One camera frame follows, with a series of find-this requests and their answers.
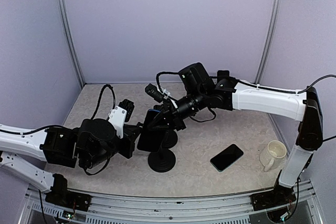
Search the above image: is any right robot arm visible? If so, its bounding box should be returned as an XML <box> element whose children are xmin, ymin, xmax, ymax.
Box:
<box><xmin>145</xmin><ymin>62</ymin><xmax>323</xmax><ymax>205</ymax></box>

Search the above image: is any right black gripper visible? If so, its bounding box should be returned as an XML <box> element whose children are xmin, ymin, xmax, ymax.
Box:
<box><xmin>150</xmin><ymin>89</ymin><xmax>207</xmax><ymax>132</ymax></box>

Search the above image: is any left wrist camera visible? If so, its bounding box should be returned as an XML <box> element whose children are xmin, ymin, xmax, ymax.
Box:
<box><xmin>108</xmin><ymin>99</ymin><xmax>135</xmax><ymax>138</ymax></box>

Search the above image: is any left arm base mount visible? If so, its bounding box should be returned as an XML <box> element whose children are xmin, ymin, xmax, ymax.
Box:
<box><xmin>45</xmin><ymin>174</ymin><xmax>91</xmax><ymax>212</ymax></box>

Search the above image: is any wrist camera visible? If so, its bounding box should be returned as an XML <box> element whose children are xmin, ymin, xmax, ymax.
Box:
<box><xmin>108</xmin><ymin>99</ymin><xmax>135</xmax><ymax>138</ymax></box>
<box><xmin>145</xmin><ymin>83</ymin><xmax>172</xmax><ymax>103</ymax></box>

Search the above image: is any blue phone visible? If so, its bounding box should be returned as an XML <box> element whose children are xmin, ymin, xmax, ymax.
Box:
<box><xmin>137</xmin><ymin>109</ymin><xmax>166</xmax><ymax>152</ymax></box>

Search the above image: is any aluminium frame post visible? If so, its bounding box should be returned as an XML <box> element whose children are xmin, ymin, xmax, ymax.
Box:
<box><xmin>254</xmin><ymin>0</ymin><xmax>281</xmax><ymax>83</ymax></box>
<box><xmin>57</xmin><ymin>0</ymin><xmax>86</xmax><ymax>89</ymax></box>

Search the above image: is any cream ceramic mug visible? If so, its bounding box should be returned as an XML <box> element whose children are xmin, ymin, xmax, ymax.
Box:
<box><xmin>259</xmin><ymin>140</ymin><xmax>287</xmax><ymax>172</ymax></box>

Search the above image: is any teal phone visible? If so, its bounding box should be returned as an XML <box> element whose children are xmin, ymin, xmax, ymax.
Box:
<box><xmin>210</xmin><ymin>144</ymin><xmax>244</xmax><ymax>172</ymax></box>

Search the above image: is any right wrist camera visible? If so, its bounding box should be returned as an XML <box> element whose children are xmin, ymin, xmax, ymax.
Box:
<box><xmin>145</xmin><ymin>83</ymin><xmax>172</xmax><ymax>103</ymax></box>

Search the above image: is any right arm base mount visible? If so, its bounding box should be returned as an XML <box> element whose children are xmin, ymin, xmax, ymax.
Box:
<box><xmin>250</xmin><ymin>175</ymin><xmax>297</xmax><ymax>211</ymax></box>

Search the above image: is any right aluminium frame post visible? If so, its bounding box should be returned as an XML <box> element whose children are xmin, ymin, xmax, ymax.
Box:
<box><xmin>254</xmin><ymin>0</ymin><xmax>281</xmax><ymax>83</ymax></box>

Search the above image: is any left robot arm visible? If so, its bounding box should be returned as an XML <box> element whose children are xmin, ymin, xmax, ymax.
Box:
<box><xmin>1</xmin><ymin>119</ymin><xmax>141</xmax><ymax>206</ymax></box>

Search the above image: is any black round-base stand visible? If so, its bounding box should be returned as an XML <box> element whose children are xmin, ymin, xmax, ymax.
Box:
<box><xmin>162</xmin><ymin>130</ymin><xmax>178</xmax><ymax>149</ymax></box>
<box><xmin>148</xmin><ymin>147</ymin><xmax>176</xmax><ymax>173</ymax></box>

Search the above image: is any left aluminium frame post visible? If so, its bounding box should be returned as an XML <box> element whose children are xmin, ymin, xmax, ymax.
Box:
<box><xmin>57</xmin><ymin>0</ymin><xmax>86</xmax><ymax>89</ymax></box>

